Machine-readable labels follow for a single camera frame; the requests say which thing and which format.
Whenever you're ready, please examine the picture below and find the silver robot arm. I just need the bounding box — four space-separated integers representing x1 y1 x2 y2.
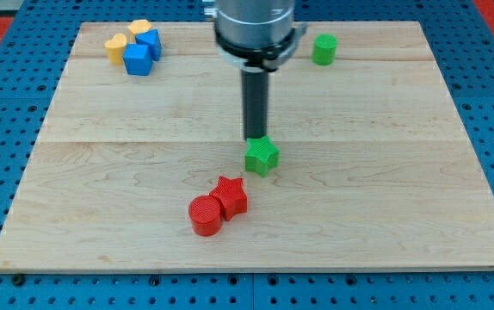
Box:
203 0 308 73

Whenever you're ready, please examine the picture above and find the wooden board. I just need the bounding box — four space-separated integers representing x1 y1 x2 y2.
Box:
0 22 494 274

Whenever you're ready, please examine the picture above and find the green star block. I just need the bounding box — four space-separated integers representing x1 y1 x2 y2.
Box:
244 135 280 177

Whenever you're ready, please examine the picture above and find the red star block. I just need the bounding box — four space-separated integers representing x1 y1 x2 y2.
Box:
209 176 248 221

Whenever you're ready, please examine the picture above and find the red cylinder block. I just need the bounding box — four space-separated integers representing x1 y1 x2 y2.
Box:
188 195 222 237

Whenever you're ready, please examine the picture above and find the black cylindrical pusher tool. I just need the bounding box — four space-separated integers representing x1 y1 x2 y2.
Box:
241 71 269 139

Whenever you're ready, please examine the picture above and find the green cylinder block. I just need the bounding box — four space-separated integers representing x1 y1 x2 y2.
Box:
312 34 338 65

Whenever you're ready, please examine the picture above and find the blue cube block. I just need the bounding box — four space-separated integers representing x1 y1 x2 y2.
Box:
122 44 152 76

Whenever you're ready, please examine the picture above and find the blue pentagon block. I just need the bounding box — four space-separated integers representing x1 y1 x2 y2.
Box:
135 29 163 62

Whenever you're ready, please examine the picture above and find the yellow hexagon block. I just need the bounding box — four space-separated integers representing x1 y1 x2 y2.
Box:
127 19 152 43

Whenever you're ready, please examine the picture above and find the yellow heart block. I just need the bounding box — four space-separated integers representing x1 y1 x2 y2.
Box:
104 33 127 65

